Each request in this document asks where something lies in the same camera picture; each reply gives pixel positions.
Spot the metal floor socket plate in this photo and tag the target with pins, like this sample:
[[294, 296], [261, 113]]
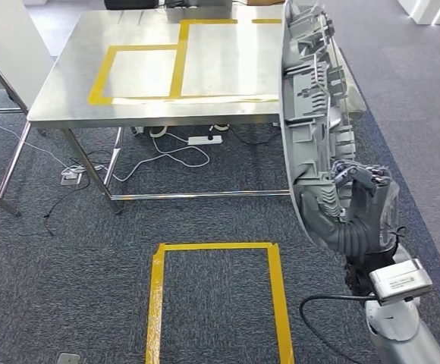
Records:
[[71, 177]]

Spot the grey metal box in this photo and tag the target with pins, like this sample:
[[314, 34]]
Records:
[[197, 3]]

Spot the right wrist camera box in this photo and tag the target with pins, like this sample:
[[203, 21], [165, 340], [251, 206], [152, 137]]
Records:
[[400, 281]]

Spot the white power strip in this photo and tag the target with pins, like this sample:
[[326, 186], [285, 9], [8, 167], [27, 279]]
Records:
[[205, 140]]

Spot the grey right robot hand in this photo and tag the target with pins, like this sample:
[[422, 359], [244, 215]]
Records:
[[376, 211]]

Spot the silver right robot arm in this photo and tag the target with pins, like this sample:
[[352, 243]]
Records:
[[398, 331]]

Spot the stainless steel workbench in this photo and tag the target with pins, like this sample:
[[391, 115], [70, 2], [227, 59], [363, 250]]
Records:
[[64, 90]]

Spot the black bag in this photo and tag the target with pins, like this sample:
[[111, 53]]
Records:
[[128, 4]]

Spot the yellow floor tape square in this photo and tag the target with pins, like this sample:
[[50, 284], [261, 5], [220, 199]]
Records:
[[155, 301]]

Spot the silver plastic wheel cover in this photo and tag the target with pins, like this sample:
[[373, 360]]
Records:
[[303, 135]]

